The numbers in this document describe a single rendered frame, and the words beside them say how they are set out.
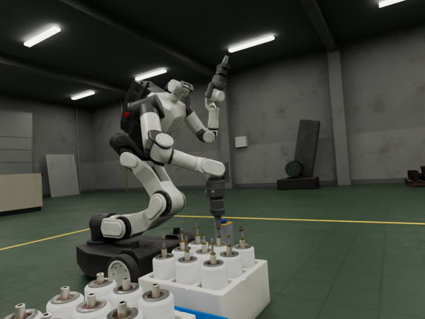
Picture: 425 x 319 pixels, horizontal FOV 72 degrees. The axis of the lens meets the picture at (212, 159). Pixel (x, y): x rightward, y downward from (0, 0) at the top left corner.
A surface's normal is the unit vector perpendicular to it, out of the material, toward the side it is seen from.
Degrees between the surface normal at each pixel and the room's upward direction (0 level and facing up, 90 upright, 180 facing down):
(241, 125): 90
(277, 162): 90
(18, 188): 90
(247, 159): 90
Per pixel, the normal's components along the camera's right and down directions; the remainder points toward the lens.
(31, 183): 0.85, -0.07
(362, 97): -0.52, 0.00
